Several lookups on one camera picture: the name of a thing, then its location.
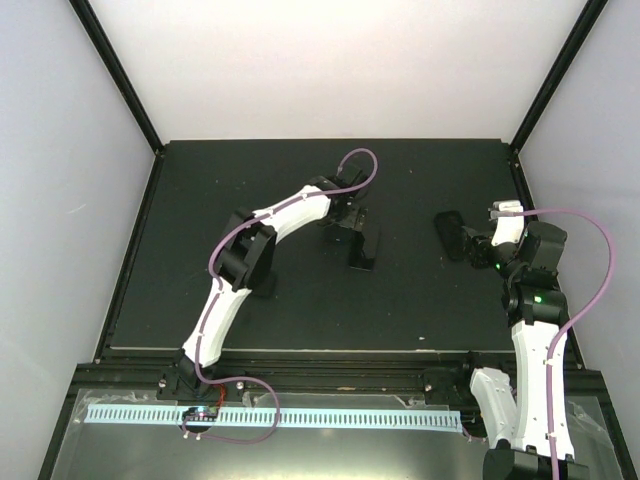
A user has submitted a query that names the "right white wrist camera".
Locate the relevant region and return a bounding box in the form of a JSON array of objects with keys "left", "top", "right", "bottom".
[{"left": 489, "top": 200, "right": 525, "bottom": 247}]

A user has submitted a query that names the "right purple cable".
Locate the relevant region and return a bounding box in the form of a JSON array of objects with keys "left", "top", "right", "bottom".
[{"left": 462, "top": 207, "right": 617, "bottom": 480}]

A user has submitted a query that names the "black frame post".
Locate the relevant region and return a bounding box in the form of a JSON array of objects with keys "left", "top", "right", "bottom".
[
  {"left": 510, "top": 0, "right": 608, "bottom": 154},
  {"left": 69, "top": 0, "right": 164, "bottom": 154}
]

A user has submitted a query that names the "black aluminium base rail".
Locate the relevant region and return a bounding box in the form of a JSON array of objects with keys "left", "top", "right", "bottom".
[{"left": 94, "top": 349, "right": 596, "bottom": 401}]

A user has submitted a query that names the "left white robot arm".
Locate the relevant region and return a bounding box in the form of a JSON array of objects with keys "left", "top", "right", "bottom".
[{"left": 175, "top": 157, "right": 379, "bottom": 399}]

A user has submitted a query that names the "white slotted cable duct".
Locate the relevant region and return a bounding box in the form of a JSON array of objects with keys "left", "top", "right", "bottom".
[{"left": 83, "top": 404, "right": 463, "bottom": 433}]

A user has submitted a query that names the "small green circuit board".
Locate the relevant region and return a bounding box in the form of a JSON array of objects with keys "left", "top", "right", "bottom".
[{"left": 182, "top": 406, "right": 218, "bottom": 422}]

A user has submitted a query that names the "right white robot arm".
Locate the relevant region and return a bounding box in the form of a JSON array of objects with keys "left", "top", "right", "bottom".
[{"left": 454, "top": 218, "right": 590, "bottom": 479}]

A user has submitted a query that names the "left black frame post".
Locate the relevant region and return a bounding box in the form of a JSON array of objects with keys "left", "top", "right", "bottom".
[{"left": 69, "top": 0, "right": 164, "bottom": 154}]

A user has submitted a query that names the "right black frame post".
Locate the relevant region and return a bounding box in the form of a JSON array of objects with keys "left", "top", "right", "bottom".
[{"left": 510, "top": 0, "right": 608, "bottom": 154}]

